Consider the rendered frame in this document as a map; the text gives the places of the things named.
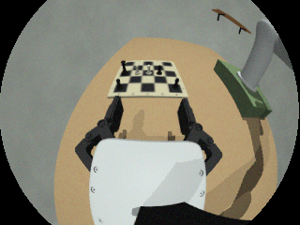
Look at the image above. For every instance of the white pawn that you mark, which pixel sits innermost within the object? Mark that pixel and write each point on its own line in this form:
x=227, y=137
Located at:
x=148, y=70
x=137, y=70

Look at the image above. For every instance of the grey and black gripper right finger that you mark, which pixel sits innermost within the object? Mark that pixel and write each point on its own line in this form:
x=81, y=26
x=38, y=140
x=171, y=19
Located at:
x=194, y=133

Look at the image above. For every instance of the black and cream chessboard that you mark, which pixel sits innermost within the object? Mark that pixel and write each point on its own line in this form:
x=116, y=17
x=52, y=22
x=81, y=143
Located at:
x=148, y=86

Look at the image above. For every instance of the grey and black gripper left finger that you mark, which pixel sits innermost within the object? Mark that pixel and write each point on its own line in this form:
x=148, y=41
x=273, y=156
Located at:
x=105, y=129

